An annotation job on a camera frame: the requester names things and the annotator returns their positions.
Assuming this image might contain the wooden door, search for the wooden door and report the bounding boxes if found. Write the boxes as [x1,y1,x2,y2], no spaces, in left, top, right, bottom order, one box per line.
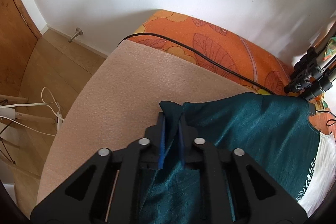
[0,0,42,96]

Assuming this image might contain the teal and white shirt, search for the teal and white shirt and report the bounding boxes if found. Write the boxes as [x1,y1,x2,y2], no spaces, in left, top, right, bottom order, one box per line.
[139,93,335,223]

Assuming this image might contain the metal door stopper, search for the metal door stopper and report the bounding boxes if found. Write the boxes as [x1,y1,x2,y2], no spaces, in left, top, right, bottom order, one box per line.
[68,27,83,43]

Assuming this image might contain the beige fleece blanket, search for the beige fleece blanket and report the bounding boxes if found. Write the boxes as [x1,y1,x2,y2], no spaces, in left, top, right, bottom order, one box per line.
[37,40,247,201]

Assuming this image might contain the folded grey tripod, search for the folded grey tripod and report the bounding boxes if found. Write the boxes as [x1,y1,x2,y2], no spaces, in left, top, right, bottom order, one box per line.
[284,31,335,101]

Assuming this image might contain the black power cable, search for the black power cable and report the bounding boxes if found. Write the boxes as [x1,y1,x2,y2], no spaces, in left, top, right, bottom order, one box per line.
[117,32,276,96]

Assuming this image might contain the white cable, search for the white cable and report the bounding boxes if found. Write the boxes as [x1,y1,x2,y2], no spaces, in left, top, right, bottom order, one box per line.
[0,86,64,138]

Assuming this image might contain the white power adapter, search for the white power adapter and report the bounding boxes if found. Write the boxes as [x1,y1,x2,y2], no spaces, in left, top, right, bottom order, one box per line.
[0,106,16,120]

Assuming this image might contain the orange floral bedsheet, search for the orange floral bedsheet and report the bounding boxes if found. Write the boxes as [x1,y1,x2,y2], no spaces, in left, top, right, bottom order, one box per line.
[127,10,335,134]

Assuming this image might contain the wooden stool legs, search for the wooden stool legs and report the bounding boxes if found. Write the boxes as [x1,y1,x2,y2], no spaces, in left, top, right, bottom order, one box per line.
[0,93,56,166]

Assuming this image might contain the colourful silk scarf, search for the colourful silk scarf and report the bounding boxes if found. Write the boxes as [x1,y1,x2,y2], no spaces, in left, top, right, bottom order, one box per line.
[323,37,336,61]

